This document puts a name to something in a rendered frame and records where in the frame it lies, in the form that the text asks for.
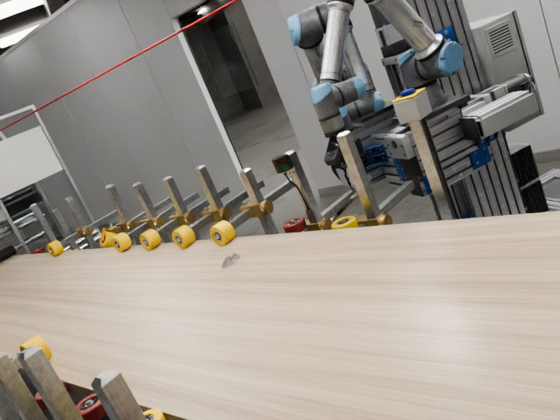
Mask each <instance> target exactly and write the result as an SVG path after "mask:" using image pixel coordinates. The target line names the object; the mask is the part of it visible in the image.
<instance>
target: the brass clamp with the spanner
mask: <svg viewBox="0 0 560 420"><path fill-rule="evenodd" d="M305 222H306V224H307V228H309V230H310V232H311V231H322V230H332V224H333V223H332V221H331V220H329V219H326V218H325V217H323V218H322V220H320V221H319V222H317V223H310V222H309V220H308V219H305Z"/></svg>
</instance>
